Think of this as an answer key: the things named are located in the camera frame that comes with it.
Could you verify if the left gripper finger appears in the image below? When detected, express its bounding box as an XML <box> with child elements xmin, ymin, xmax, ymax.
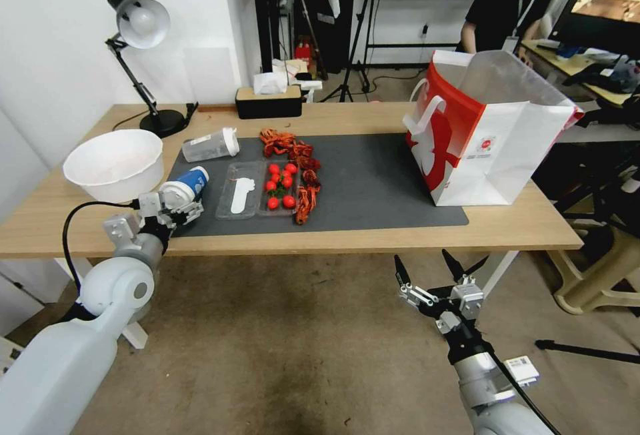
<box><xmin>172</xmin><ymin>198</ymin><xmax>205</xmax><ymax>226</ymax></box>
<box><xmin>155</xmin><ymin>193</ymin><xmax>182</xmax><ymax>224</ymax></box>

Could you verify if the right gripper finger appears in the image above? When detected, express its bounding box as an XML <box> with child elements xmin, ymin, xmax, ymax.
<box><xmin>393</xmin><ymin>254</ymin><xmax>440</xmax><ymax>312</ymax></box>
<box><xmin>441</xmin><ymin>250</ymin><xmax>474</xmax><ymax>289</ymax></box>

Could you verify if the clear disposable takeout box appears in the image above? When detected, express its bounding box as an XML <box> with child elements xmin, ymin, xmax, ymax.
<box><xmin>215</xmin><ymin>158</ymin><xmax>302</xmax><ymax>222</ymax></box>

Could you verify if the red and white delivery bag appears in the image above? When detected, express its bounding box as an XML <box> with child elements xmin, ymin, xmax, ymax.
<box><xmin>403</xmin><ymin>49</ymin><xmax>585</xmax><ymax>207</ymax></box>

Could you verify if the black tissue box wooden lid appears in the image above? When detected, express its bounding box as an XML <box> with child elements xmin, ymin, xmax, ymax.
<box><xmin>235</xmin><ymin>83</ymin><xmax>304</xmax><ymax>120</ymax></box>

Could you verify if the blue and white paper cup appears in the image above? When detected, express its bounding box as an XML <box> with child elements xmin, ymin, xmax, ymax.
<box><xmin>159</xmin><ymin>165</ymin><xmax>210</xmax><ymax>213</ymax></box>

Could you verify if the clear cup with white lid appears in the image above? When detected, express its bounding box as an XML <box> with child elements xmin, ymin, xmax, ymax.
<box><xmin>181</xmin><ymin>127</ymin><xmax>238</xmax><ymax>163</ymax></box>

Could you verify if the white plastic bowl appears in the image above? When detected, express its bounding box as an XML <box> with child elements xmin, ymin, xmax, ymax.
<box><xmin>62</xmin><ymin>128</ymin><xmax>165</xmax><ymax>203</ymax></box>

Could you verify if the dark grey desk mat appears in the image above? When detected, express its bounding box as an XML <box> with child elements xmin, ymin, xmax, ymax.
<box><xmin>169</xmin><ymin>133</ymin><xmax>470</xmax><ymax>238</ymax></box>

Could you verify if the black tripod leg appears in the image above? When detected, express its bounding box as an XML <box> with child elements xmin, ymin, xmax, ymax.
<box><xmin>535</xmin><ymin>338</ymin><xmax>640</xmax><ymax>366</ymax></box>

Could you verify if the beige plastic stool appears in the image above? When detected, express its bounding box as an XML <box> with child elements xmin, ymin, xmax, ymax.
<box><xmin>545</xmin><ymin>227</ymin><xmax>640</xmax><ymax>316</ymax></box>

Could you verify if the white tissue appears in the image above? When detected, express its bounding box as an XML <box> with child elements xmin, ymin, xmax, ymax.
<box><xmin>252</xmin><ymin>72</ymin><xmax>289</xmax><ymax>95</ymax></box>

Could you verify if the black desk lamp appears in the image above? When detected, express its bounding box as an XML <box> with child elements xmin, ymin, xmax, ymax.
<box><xmin>105</xmin><ymin>0</ymin><xmax>186</xmax><ymax>139</ymax></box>

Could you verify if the background wooden desk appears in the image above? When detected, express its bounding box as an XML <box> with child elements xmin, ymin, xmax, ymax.
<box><xmin>519</xmin><ymin>39</ymin><xmax>640</xmax><ymax>105</ymax></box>

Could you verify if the black tripod stand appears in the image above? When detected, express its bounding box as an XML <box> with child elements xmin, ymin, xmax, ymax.
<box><xmin>319</xmin><ymin>0</ymin><xmax>383</xmax><ymax>103</ymax></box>

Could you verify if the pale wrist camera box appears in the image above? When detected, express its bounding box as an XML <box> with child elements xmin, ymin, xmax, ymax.
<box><xmin>137</xmin><ymin>193</ymin><xmax>164</xmax><ymax>217</ymax></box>
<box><xmin>449</xmin><ymin>284</ymin><xmax>485</xmax><ymax>320</ymax></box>

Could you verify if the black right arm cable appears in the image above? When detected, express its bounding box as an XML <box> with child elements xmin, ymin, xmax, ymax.
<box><xmin>462</xmin><ymin>317</ymin><xmax>563</xmax><ymax>435</ymax></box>

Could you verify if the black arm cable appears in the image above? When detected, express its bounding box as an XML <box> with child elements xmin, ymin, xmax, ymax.
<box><xmin>61</xmin><ymin>198</ymin><xmax>142</xmax><ymax>321</ymax></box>
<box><xmin>462</xmin><ymin>317</ymin><xmax>563</xmax><ymax>435</ymax></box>

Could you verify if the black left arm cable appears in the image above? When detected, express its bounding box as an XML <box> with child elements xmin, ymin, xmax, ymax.
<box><xmin>61</xmin><ymin>198</ymin><xmax>142</xmax><ymax>321</ymax></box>

